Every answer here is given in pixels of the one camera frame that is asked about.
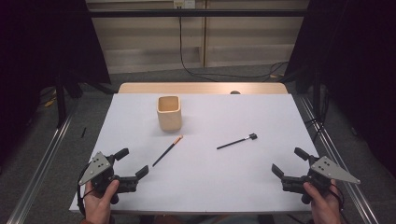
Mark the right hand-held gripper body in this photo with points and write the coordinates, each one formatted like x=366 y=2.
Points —
x=323 y=174

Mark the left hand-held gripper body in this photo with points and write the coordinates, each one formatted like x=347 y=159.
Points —
x=102 y=177

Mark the cream square ceramic cup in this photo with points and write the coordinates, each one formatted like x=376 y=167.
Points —
x=169 y=119

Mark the person's left hand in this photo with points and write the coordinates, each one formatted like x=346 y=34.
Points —
x=98 y=207

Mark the person's right hand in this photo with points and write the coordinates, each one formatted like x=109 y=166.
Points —
x=325 y=207

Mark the small black stick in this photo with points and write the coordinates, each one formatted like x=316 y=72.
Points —
x=83 y=132

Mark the white table cover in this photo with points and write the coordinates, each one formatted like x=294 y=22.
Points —
x=218 y=177

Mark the black curtain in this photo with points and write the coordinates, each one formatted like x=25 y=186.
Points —
x=46 y=46
x=358 y=62

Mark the black horizontal bar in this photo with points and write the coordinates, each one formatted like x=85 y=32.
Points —
x=199 y=13

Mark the metal floor rail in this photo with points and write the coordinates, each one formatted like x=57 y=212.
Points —
x=40 y=174
x=339 y=161

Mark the black stand post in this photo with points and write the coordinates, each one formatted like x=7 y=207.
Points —
x=60 y=105

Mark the white wall socket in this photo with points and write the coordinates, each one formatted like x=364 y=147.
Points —
x=184 y=3

